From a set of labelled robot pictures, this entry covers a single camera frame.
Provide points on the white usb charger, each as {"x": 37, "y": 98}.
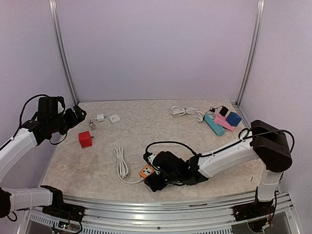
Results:
{"x": 100, "y": 117}

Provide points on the aluminium front rail frame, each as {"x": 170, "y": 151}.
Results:
{"x": 210, "y": 215}

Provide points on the red cube adapter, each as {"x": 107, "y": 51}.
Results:
{"x": 85, "y": 139}

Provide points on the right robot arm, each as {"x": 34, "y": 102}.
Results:
{"x": 260, "y": 141}

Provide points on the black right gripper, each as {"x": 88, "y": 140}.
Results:
{"x": 153, "y": 183}

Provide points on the left aluminium corner post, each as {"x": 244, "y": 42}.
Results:
{"x": 61, "y": 49}

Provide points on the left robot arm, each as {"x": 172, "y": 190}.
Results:
{"x": 51, "y": 117}

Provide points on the black plug adapter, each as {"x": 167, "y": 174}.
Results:
{"x": 224, "y": 110}

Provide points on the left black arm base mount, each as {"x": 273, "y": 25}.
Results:
{"x": 60, "y": 209}

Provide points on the teal power strip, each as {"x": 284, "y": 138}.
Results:
{"x": 218, "y": 129}

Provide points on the pink power strip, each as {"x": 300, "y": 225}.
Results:
{"x": 221, "y": 120}

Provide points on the orange power strip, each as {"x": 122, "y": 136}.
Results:
{"x": 146, "y": 172}

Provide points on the blue cube adapter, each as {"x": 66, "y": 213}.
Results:
{"x": 233, "y": 119}

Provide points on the right aluminium corner post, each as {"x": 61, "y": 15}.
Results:
{"x": 252, "y": 51}

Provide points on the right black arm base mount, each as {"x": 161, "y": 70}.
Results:
{"x": 253, "y": 209}

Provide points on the aluminium corner post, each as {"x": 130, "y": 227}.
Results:
{"x": 252, "y": 51}
{"x": 61, "y": 49}

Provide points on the white multi-outlet plug adapter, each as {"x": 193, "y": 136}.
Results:
{"x": 115, "y": 118}

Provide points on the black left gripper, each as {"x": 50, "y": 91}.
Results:
{"x": 73, "y": 120}

